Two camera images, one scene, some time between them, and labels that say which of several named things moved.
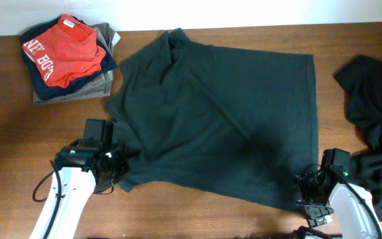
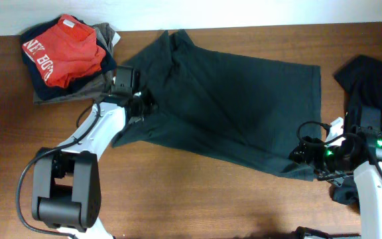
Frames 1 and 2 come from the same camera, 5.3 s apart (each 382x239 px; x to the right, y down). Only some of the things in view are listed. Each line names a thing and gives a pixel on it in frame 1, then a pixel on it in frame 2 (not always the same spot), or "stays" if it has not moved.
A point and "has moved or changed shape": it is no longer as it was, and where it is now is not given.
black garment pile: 375,97 stays
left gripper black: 124,166 → 152,103
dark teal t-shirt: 213,121 has moved or changed shape
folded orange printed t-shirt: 67,50 stays
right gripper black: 316,217 → 308,155
